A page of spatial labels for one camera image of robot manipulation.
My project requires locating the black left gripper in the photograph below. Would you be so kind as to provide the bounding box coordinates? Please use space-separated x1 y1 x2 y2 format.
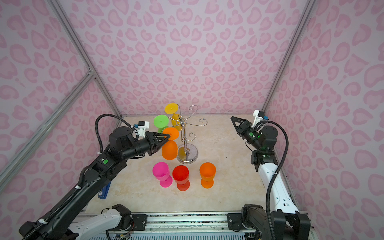
122 131 170 162

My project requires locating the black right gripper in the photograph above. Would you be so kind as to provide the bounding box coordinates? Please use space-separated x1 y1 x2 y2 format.
231 117 264 151

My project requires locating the orange wine glass front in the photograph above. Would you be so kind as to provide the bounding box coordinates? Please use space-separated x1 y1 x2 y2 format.
162 127 179 161

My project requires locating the orange wine glass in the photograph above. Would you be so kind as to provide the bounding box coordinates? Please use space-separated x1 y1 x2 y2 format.
200 163 216 189
162 127 179 161

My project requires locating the green plastic wine glass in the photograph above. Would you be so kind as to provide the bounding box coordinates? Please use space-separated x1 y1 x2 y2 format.
153 115 169 133

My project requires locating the pink plastic wine glass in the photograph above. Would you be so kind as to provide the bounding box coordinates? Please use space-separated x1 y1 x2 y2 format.
152 162 173 188

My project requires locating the yellow plastic wine glass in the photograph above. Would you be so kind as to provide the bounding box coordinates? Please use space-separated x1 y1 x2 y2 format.
165 103 182 131

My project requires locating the red plastic wine glass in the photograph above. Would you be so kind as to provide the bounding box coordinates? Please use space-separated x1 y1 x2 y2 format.
172 166 190 192

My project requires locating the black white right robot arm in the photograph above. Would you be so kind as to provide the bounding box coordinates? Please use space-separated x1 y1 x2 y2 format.
231 116 311 240

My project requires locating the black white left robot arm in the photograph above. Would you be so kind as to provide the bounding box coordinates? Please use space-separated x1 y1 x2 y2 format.
19 127 170 240

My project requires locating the chrome wine glass rack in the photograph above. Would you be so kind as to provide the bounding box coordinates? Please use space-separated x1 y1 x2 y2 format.
169 104 208 165

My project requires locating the blue flat object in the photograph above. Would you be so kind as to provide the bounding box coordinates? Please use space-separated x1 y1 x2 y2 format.
98 183 111 200

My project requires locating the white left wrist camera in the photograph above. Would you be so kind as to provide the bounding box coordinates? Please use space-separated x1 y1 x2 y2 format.
134 121 150 138

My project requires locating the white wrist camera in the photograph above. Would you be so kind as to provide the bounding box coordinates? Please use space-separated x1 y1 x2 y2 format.
134 121 150 138
252 110 268 128

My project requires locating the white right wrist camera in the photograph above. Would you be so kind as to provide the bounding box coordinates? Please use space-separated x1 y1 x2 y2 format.
252 110 268 128

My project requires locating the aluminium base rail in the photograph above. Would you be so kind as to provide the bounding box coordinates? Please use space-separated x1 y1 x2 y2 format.
56 209 319 240

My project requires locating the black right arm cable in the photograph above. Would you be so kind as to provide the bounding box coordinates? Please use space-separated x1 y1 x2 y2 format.
254 119 290 240

